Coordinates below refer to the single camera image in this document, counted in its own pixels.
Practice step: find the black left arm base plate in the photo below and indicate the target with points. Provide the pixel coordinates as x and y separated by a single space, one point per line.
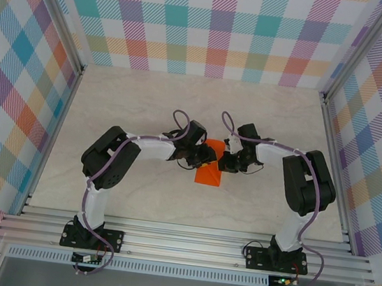
115 239

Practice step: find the circuit board with green light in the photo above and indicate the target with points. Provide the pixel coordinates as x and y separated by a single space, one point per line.
283 281

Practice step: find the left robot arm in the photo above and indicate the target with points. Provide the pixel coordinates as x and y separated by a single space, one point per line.
116 175

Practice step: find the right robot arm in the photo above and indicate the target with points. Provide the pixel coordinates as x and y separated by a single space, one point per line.
297 189

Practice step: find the aluminium corner post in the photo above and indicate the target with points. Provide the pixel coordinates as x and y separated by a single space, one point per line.
59 9
360 49

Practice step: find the aluminium rail frame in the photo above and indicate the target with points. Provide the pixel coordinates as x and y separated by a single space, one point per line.
181 244

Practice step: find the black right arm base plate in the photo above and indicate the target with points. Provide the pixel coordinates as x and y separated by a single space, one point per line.
255 259

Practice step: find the small dark circuit board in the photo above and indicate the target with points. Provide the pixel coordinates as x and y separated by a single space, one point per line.
84 258

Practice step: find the aluminium side rail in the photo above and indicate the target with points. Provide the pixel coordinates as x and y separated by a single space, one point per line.
51 142
337 176

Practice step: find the orange paper sheet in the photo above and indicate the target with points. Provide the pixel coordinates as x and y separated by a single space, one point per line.
207 178

